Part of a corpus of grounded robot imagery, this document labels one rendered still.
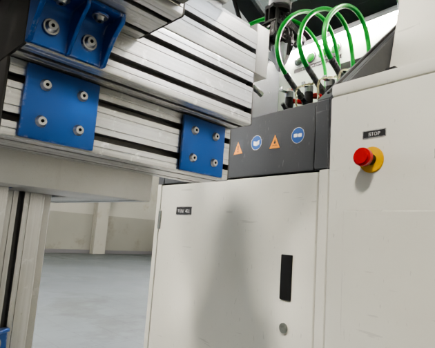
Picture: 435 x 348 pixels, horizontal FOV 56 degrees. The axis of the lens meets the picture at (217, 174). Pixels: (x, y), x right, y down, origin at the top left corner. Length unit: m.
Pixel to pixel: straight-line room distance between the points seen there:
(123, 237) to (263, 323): 9.60
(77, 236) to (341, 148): 9.26
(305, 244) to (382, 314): 0.21
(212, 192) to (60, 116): 0.73
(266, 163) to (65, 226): 8.93
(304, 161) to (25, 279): 0.61
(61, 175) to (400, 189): 0.58
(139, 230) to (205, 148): 10.17
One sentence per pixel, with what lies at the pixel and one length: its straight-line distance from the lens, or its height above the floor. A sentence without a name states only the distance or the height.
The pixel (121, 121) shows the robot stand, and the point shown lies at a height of 0.77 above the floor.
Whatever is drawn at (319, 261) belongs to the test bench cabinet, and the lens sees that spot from 0.91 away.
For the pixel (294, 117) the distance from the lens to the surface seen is 1.00.
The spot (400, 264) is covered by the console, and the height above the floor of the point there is 0.60.
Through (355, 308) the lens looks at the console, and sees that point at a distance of 0.86.
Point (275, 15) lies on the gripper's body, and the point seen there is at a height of 1.34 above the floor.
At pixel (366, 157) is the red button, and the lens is 0.82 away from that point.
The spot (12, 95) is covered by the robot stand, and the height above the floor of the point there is 0.77.
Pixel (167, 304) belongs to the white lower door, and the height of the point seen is 0.41.
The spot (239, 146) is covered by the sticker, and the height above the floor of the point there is 0.87.
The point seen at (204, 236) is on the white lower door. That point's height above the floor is 0.63.
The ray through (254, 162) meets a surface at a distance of 1.06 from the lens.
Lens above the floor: 0.63
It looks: 8 degrees up
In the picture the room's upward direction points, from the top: 4 degrees clockwise
